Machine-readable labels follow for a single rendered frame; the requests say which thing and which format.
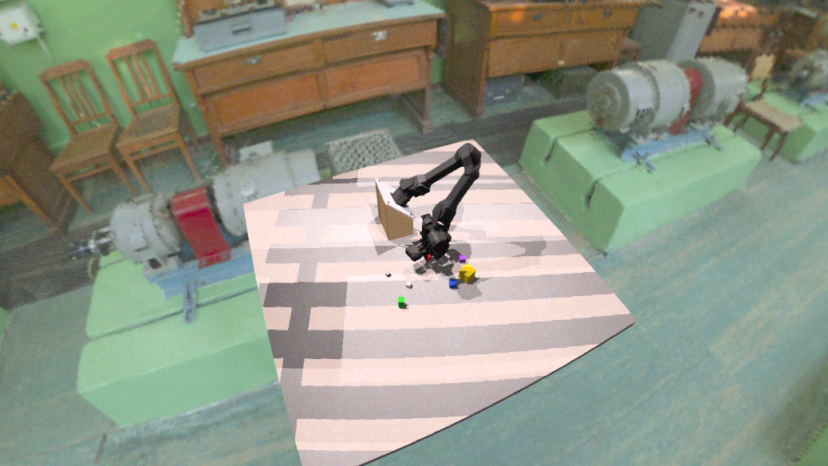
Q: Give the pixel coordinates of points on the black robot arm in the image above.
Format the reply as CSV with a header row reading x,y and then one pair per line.
x,y
467,156

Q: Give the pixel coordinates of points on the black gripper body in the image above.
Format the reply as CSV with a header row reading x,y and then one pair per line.
x,y
415,253

